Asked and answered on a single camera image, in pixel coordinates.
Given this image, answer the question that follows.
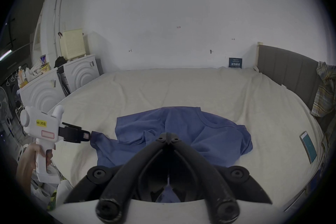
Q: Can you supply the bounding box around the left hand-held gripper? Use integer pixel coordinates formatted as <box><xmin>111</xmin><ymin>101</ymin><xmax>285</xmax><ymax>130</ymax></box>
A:
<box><xmin>20</xmin><ymin>105</ymin><xmax>91</xmax><ymax>184</ymax></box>

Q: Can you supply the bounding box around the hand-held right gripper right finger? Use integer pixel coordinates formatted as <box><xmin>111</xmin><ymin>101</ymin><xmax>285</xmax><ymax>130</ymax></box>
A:
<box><xmin>169</xmin><ymin>133</ymin><xmax>272</xmax><ymax>224</ymax></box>

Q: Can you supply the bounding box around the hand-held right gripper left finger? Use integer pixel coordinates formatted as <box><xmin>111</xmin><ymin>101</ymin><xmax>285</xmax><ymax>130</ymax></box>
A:
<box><xmin>63</xmin><ymin>132</ymin><xmax>170</xmax><ymax>224</ymax></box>

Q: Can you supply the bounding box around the blue t-shirt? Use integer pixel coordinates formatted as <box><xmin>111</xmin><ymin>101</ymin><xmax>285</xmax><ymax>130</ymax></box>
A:
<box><xmin>90</xmin><ymin>107</ymin><xmax>253</xmax><ymax>203</ymax></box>

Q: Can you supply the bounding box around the person's left forearm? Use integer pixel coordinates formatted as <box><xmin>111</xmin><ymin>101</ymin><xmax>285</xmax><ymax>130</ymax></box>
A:
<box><xmin>16</xmin><ymin>169</ymin><xmax>35</xmax><ymax>196</ymax></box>

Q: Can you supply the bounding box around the person's left hand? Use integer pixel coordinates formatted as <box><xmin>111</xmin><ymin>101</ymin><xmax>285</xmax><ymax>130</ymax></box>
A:
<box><xmin>18</xmin><ymin>143</ymin><xmax>54</xmax><ymax>179</ymax></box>

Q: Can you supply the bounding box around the white washing machine with basket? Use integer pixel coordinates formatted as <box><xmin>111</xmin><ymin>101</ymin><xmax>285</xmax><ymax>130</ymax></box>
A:
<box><xmin>54</xmin><ymin>28</ymin><xmax>103</xmax><ymax>93</ymax></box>

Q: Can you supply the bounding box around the bed with beige sheet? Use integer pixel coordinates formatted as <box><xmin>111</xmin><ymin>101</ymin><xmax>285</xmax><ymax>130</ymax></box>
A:
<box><xmin>48</xmin><ymin>66</ymin><xmax>326</xmax><ymax>212</ymax></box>

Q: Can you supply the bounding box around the small dark blue card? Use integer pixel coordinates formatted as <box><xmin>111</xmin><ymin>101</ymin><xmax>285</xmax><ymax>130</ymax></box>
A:
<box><xmin>229</xmin><ymin>58</ymin><xmax>243</xmax><ymax>69</ymax></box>

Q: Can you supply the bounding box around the smartphone with light screen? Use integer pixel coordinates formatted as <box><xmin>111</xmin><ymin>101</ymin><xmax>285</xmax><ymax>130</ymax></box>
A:
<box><xmin>299</xmin><ymin>131</ymin><xmax>318</xmax><ymax>165</ymax></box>

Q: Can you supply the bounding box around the grey padded headboard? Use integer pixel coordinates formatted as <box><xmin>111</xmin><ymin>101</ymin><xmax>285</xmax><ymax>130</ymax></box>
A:
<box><xmin>256</xmin><ymin>42</ymin><xmax>324</xmax><ymax>114</ymax></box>

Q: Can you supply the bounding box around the plaid shirt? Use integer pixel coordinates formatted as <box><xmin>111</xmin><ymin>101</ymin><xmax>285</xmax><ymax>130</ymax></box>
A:
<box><xmin>311</xmin><ymin>61</ymin><xmax>336</xmax><ymax>117</ymax></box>

